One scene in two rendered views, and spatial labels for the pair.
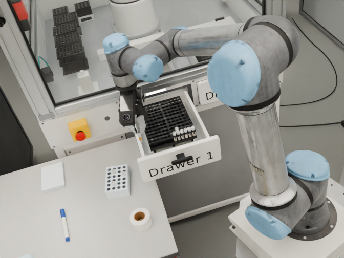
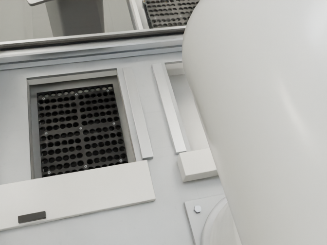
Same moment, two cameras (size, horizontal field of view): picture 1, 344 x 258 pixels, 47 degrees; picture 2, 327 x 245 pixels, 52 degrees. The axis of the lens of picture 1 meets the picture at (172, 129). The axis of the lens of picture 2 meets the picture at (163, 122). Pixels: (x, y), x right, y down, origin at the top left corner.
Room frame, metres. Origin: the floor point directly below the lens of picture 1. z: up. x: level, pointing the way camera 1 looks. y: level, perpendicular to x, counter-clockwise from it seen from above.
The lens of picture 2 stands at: (1.90, -0.18, 1.56)
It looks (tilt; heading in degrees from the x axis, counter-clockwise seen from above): 59 degrees down; 164
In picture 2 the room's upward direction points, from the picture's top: 12 degrees clockwise
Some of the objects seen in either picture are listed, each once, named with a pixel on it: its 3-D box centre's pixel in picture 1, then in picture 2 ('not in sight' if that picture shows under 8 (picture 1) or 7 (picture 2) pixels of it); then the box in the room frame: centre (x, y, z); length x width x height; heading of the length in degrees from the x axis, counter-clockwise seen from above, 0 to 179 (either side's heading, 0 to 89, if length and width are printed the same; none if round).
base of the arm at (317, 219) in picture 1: (303, 202); not in sight; (0.68, -0.34, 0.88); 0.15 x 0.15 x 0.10
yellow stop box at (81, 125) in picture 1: (80, 130); not in sight; (1.22, 0.36, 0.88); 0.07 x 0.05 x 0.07; 97
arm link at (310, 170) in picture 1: (304, 177); not in sight; (0.68, -0.33, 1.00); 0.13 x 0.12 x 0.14; 128
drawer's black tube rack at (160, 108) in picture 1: (166, 124); not in sight; (1.16, 0.02, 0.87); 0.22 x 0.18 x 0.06; 7
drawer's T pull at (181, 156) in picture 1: (181, 157); not in sight; (0.94, -0.01, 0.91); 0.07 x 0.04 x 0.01; 97
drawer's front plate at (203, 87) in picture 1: (232, 84); not in sight; (1.32, -0.28, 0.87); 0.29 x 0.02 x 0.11; 97
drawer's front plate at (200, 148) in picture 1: (180, 158); not in sight; (0.96, -0.01, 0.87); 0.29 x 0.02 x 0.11; 97
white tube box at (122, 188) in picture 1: (117, 180); not in sight; (1.00, 0.24, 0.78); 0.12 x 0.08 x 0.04; 177
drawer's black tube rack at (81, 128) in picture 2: not in sight; (81, 134); (1.52, -0.25, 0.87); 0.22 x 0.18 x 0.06; 7
